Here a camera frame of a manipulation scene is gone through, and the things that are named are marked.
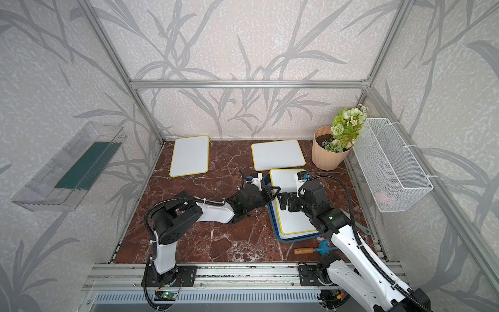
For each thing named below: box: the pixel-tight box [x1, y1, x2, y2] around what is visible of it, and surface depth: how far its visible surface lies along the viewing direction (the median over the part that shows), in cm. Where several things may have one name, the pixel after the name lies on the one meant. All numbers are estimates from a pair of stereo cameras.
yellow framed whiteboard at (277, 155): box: [250, 139, 307, 171], surface depth 118 cm
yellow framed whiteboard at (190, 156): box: [169, 135, 210, 178], surface depth 114 cm
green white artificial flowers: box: [321, 104, 370, 153], surface depth 91 cm
